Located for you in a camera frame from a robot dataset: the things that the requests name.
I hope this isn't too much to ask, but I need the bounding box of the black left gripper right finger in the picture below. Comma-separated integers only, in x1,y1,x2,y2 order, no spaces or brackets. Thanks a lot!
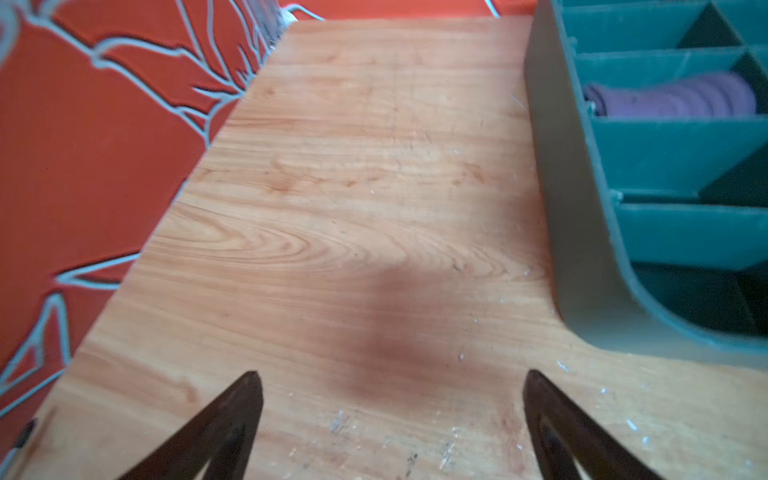
523,369,659,479

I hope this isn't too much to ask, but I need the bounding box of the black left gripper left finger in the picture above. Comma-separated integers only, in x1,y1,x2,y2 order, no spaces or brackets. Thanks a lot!
122,371,264,479

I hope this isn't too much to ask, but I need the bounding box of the green plastic divider tray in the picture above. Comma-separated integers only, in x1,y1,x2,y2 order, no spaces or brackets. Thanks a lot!
524,1,767,369

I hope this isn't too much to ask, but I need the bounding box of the purple sock beige toe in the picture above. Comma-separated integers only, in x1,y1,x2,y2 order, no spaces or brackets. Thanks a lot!
583,72,758,118

